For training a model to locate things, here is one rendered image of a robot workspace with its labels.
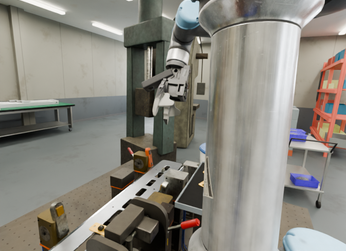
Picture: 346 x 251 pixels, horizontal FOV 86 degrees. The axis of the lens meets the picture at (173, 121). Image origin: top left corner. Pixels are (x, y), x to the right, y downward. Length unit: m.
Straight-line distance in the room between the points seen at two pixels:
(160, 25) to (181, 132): 2.52
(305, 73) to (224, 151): 8.13
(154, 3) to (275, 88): 3.05
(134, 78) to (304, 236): 3.17
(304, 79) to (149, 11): 6.41
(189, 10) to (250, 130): 0.45
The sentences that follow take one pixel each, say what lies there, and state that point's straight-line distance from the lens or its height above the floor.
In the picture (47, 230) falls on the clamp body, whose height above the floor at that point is 1.01.
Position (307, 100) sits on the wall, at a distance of 8.31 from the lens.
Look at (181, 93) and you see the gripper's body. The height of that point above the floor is 1.51.
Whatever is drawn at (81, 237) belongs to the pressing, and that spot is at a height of 1.00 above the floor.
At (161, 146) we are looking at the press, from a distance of 2.87.
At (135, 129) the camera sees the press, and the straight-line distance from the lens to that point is 3.43.
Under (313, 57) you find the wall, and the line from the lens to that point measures 8.37.
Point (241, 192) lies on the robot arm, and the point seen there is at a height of 1.44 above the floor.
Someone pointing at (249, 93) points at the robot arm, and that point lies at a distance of 0.18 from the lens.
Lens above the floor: 1.54
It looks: 11 degrees down
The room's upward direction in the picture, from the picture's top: 2 degrees clockwise
